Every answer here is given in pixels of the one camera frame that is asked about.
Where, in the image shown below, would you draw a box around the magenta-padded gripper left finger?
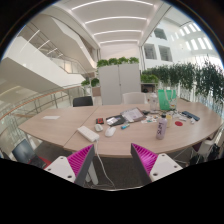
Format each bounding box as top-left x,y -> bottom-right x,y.
44,143 -> 97,188

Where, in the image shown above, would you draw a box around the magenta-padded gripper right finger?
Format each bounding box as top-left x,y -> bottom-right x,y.
130,142 -> 184,186

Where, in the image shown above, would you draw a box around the lilac drink bottle black cap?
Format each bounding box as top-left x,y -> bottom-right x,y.
155,112 -> 169,141

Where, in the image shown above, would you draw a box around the white power strip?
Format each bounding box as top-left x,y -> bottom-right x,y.
76,125 -> 101,143

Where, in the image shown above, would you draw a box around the colourful sticker sheet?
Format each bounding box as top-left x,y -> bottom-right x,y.
140,114 -> 158,125

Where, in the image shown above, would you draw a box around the open printed booklet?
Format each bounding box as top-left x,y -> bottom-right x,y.
121,107 -> 145,124

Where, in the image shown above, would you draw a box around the white computer mouse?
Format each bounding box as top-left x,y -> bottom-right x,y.
104,126 -> 117,138

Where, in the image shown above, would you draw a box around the clear shaker bottle white lid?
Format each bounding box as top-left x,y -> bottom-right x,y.
148,92 -> 159,113

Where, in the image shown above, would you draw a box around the green tote bag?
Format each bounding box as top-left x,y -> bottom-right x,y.
156,88 -> 177,112

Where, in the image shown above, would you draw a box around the black notebook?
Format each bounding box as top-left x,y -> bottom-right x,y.
105,114 -> 126,127

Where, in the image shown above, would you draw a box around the glass railing wooden handrail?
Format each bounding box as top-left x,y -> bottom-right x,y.
0,86 -> 73,134

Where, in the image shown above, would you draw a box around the black chair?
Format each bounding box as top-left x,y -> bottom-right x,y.
72,95 -> 95,108

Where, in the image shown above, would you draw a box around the white chair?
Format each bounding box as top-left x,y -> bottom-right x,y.
121,91 -> 148,105

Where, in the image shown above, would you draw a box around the low planter with plants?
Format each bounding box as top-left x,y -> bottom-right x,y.
139,72 -> 161,94

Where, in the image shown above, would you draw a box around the small potted plants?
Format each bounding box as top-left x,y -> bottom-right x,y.
80,77 -> 101,98

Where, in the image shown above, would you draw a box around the green hedge row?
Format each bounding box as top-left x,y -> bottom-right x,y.
141,59 -> 224,116

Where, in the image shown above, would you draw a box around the white cabinet with plants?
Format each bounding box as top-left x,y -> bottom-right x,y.
96,56 -> 142,106

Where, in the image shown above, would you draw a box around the ceiling light strips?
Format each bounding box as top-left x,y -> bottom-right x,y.
70,0 -> 155,46

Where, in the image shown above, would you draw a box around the white power cable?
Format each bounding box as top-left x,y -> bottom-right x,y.
94,139 -> 117,190

